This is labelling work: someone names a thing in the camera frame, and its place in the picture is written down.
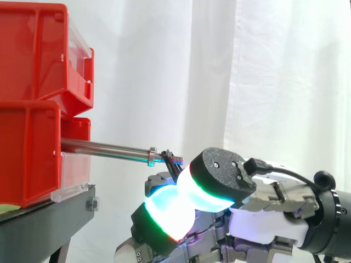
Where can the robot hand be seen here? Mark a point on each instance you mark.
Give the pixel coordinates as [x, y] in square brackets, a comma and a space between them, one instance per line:
[219, 175]

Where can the red bin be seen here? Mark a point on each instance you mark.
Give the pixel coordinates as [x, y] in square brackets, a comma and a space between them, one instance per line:
[41, 54]
[30, 153]

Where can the metal rod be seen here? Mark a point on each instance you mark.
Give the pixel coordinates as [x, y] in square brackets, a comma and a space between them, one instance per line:
[115, 152]

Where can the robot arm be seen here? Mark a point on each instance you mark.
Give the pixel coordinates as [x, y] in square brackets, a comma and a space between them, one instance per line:
[331, 222]

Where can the black stand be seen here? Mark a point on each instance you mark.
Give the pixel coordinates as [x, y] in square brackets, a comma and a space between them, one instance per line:
[41, 227]

